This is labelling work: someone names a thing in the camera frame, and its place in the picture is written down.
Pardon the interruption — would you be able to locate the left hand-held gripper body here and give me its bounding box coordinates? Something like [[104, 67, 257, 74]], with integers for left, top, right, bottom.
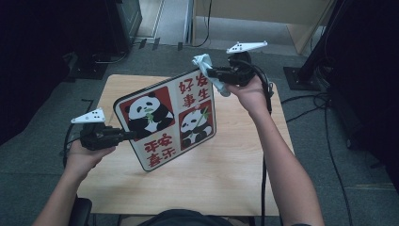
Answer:
[[71, 107, 124, 151]]

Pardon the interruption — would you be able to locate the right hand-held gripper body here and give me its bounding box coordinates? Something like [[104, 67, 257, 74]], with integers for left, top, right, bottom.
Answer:
[[217, 40, 268, 88]]

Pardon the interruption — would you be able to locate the panda picture sign board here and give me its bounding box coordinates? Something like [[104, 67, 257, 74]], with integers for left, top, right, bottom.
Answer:
[[112, 67, 218, 172]]

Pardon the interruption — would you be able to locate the person's right hand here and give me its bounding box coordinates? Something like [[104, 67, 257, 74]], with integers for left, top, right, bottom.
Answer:
[[226, 74, 269, 118]]

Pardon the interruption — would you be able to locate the person's left hand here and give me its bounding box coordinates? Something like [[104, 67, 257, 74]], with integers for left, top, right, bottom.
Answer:
[[64, 140, 117, 180]]

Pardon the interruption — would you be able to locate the black metal stand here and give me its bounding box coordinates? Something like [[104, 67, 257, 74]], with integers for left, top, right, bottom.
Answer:
[[282, 0, 346, 92]]

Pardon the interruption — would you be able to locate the light wooden desk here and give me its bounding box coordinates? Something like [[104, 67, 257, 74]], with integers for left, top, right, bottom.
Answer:
[[191, 0, 335, 57]]

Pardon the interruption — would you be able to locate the dark stand base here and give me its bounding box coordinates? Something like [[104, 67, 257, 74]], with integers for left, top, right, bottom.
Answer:
[[62, 51, 109, 83]]

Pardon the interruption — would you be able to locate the person's dark clothing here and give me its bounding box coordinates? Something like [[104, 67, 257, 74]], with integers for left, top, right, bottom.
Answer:
[[137, 209, 234, 226]]

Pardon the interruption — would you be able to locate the dark cabinet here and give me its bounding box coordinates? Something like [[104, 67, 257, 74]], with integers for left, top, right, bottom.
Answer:
[[104, 0, 144, 55]]

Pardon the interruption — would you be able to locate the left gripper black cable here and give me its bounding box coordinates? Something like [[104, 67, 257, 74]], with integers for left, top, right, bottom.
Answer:
[[61, 122, 83, 170]]

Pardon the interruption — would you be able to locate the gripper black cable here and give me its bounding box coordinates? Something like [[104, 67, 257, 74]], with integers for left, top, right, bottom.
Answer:
[[248, 62, 277, 226], [61, 122, 83, 170]]

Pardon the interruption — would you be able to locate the black hanging cable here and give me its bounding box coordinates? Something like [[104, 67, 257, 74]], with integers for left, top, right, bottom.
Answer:
[[191, 0, 213, 49]]

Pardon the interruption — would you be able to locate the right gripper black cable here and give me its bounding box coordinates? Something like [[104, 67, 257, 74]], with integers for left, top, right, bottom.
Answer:
[[248, 62, 277, 226]]

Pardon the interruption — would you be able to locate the long black floor cable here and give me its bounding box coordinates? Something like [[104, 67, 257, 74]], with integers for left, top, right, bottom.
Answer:
[[324, 106, 355, 226]]

